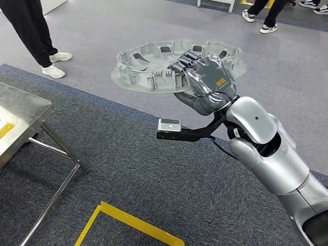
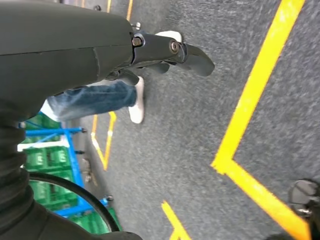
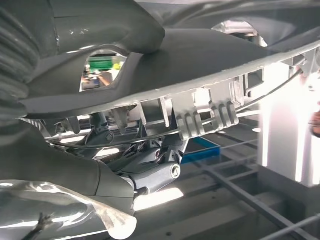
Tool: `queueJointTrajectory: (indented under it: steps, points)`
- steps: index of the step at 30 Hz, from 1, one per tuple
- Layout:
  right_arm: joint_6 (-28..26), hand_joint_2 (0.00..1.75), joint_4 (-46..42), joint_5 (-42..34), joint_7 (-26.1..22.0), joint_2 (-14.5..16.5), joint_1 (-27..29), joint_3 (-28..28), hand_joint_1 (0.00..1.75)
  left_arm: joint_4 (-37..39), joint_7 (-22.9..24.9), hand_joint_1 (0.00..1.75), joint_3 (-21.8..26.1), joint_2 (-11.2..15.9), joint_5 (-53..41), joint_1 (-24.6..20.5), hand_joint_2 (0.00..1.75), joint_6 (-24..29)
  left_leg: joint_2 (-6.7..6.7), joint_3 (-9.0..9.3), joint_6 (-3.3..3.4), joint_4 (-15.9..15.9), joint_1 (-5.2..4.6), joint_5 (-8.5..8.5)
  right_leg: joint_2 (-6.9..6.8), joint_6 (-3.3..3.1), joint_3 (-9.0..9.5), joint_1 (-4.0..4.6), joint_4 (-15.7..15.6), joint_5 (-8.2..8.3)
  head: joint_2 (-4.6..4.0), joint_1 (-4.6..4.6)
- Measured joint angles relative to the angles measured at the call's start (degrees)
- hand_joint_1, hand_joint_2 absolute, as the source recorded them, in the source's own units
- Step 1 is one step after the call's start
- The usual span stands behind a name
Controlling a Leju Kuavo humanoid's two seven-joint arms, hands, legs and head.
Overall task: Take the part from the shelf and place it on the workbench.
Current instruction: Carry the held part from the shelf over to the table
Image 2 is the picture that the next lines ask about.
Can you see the blue metal shelf rack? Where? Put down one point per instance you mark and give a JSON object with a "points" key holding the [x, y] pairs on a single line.
{"points": [[50, 132]]}

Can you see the green plastic crate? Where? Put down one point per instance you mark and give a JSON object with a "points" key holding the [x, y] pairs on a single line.
{"points": [[42, 121], [50, 159], [87, 222]]}

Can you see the person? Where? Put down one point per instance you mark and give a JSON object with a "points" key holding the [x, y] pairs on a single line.
{"points": [[95, 99]]}

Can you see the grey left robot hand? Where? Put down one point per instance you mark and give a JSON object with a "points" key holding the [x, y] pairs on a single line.
{"points": [[62, 49]]}

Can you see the black robot leg part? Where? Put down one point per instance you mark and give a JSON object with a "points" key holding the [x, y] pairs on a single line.
{"points": [[305, 195]]}

